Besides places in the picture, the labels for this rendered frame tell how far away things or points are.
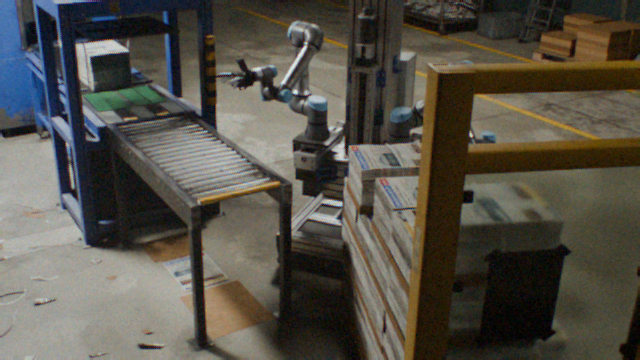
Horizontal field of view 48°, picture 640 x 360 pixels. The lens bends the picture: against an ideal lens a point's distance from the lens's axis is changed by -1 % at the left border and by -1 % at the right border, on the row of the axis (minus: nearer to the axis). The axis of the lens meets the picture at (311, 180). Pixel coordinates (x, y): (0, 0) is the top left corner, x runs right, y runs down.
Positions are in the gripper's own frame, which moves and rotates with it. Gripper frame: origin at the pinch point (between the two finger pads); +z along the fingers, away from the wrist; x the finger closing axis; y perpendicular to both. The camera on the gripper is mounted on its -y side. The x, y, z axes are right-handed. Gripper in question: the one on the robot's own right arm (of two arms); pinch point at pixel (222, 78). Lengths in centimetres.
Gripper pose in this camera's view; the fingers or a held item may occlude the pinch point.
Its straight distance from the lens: 383.5
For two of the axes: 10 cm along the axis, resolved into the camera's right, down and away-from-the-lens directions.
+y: -0.9, 8.7, 4.8
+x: -6.7, -4.1, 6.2
